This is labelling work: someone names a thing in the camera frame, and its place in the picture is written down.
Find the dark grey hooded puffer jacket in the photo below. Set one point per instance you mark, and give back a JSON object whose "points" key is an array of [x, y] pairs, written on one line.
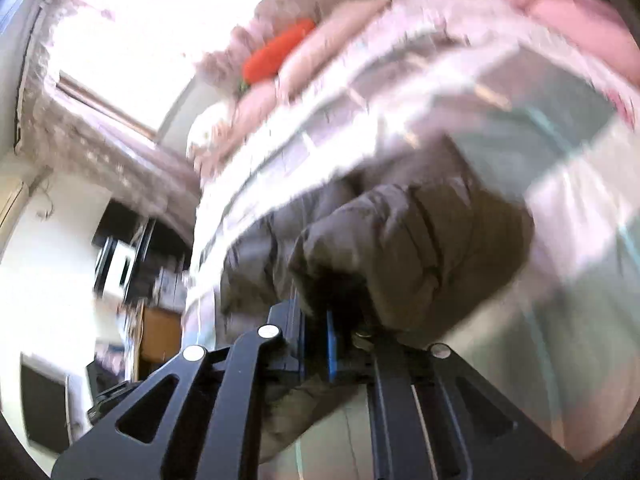
{"points": [[400, 250]]}

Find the dark desk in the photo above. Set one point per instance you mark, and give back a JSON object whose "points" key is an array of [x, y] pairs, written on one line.
{"points": [[160, 250]]}

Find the pink blanket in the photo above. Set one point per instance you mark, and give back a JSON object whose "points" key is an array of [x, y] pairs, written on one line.
{"points": [[565, 20]]}

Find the orange carrot plush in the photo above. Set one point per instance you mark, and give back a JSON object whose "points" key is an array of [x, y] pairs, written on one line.
{"points": [[275, 55]]}

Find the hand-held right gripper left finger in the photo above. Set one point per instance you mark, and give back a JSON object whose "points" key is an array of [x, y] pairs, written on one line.
{"points": [[295, 342]]}

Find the window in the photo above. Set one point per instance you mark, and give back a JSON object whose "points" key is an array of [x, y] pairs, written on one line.
{"points": [[150, 25]]}

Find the pink pillow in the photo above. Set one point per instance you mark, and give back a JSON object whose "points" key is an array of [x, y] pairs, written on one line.
{"points": [[315, 55], [257, 105]]}

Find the black flat screen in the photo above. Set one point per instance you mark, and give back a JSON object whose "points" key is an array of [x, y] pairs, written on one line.
{"points": [[42, 405]]}

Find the bed with patterned sheet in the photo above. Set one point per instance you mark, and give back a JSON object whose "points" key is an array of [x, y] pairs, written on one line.
{"points": [[500, 110]]}

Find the white floral pillow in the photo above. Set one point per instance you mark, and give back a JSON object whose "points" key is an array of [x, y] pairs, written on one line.
{"points": [[210, 135]]}

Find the white printer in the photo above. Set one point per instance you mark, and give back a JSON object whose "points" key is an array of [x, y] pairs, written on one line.
{"points": [[117, 267]]}

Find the light wooden cabinet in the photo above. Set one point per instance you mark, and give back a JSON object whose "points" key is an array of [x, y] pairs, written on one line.
{"points": [[160, 335]]}

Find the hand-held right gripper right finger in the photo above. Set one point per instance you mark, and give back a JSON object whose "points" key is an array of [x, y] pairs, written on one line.
{"points": [[333, 347]]}

